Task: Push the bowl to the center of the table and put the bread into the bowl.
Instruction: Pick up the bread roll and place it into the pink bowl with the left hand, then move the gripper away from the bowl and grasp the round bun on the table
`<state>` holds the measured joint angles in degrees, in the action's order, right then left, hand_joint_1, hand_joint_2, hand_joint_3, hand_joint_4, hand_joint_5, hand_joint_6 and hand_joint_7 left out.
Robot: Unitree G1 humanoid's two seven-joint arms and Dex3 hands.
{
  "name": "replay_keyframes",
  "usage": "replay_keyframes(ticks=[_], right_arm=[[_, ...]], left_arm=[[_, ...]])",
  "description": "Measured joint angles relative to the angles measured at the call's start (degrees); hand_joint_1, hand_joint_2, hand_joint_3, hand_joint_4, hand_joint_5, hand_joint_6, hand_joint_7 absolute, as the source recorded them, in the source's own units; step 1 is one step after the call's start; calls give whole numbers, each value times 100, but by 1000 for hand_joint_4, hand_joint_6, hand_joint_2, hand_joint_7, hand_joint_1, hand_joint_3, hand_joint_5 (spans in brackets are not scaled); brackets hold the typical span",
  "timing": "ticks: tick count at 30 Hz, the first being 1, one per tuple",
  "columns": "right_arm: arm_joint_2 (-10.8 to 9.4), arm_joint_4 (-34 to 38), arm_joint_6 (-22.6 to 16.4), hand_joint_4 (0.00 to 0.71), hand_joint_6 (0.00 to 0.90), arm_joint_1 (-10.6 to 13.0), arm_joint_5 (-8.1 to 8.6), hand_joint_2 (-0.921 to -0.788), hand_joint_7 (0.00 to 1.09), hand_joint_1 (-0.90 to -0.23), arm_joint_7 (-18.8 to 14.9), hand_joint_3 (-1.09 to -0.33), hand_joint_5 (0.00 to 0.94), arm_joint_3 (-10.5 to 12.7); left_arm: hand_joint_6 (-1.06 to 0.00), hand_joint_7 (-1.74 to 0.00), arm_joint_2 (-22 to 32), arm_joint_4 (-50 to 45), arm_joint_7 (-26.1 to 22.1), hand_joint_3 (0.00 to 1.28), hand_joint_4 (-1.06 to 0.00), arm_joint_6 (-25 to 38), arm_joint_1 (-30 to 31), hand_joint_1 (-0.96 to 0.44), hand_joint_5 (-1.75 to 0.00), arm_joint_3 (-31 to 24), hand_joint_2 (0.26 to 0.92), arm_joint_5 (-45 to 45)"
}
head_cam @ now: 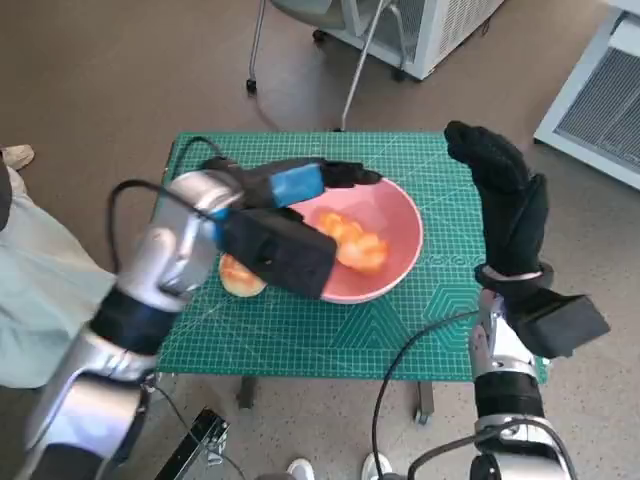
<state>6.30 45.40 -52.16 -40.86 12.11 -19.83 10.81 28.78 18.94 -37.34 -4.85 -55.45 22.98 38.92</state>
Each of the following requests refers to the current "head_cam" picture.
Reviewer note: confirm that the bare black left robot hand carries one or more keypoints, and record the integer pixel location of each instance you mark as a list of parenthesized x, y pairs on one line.
[(295, 185)]

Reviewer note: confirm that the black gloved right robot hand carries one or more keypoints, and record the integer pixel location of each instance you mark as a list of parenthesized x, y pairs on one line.
[(515, 215)]

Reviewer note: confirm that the long striped toy bread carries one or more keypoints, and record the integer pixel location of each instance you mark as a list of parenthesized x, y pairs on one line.
[(350, 240)]

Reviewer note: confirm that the pink bowl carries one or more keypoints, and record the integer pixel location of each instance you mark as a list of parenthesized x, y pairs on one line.
[(400, 235)]

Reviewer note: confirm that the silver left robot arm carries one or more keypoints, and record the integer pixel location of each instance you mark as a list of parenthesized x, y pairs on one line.
[(165, 260)]

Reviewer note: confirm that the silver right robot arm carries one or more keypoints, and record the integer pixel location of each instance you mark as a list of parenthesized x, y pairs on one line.
[(507, 395)]

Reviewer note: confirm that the round toy bread bun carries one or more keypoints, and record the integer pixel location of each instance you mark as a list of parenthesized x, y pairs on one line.
[(240, 280)]

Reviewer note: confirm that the white cabinet with grey grille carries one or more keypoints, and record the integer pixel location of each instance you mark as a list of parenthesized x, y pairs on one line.
[(600, 112)]

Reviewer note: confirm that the green cutting mat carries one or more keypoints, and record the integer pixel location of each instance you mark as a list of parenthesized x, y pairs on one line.
[(350, 340)]

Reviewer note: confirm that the white cabinet with vent grille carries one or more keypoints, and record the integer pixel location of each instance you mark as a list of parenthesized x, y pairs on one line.
[(450, 30)]

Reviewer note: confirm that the black table leg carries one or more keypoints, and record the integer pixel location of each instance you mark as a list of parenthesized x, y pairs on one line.
[(247, 392), (424, 402)]

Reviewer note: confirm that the person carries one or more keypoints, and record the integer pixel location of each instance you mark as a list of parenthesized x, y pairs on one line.
[(40, 275)]

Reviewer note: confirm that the white shoe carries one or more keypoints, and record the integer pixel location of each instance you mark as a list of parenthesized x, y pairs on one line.
[(301, 470), (375, 467)]

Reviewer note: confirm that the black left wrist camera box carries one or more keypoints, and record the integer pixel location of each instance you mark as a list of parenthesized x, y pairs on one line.
[(285, 255)]

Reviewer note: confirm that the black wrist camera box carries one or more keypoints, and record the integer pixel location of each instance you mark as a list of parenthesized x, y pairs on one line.
[(560, 322), (285, 255)]

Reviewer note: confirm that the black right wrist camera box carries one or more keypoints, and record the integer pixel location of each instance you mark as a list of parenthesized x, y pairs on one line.
[(560, 322)]

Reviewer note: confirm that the black shiny metal frame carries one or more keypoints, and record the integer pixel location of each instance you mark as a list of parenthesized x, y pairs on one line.
[(202, 440)]

